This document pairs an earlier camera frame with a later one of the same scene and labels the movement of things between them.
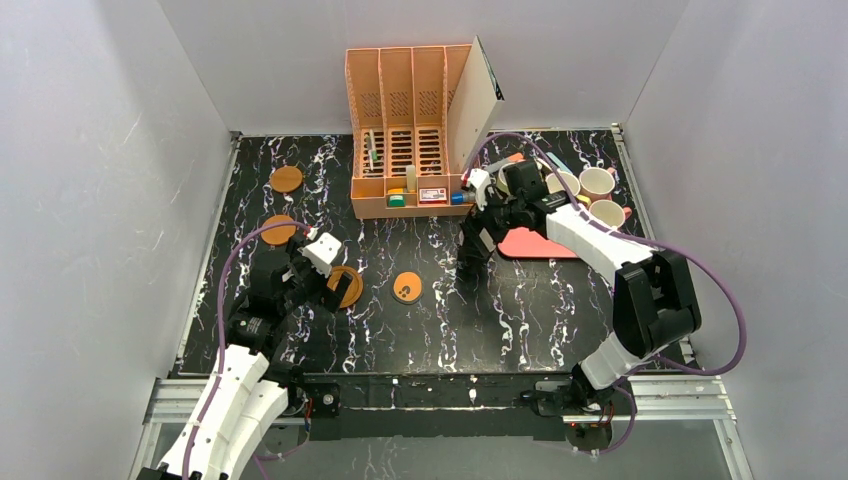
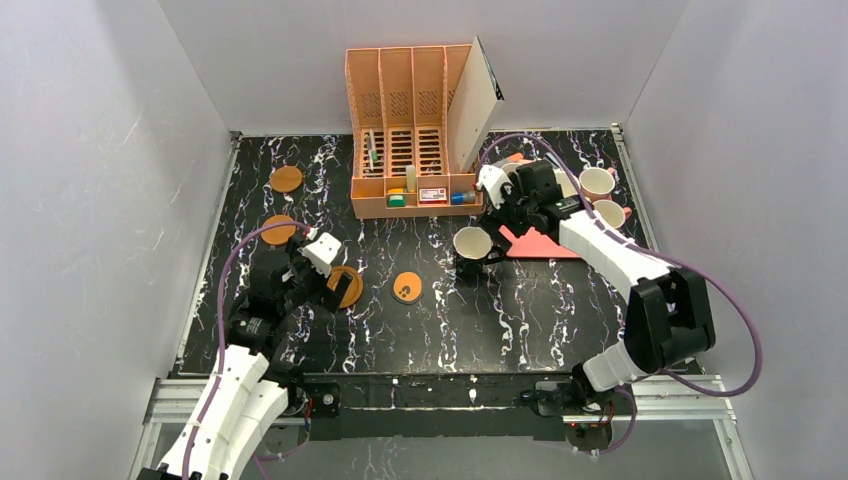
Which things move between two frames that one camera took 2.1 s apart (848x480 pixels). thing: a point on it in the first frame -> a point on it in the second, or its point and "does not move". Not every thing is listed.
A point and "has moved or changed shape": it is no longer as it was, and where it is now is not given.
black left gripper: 317,282 does not move
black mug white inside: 473,251 has moved or changed shape
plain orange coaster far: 286,179 does not move
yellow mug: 553,183 -> 611,211
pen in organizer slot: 372,153 does not move
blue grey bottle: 459,198 does not move
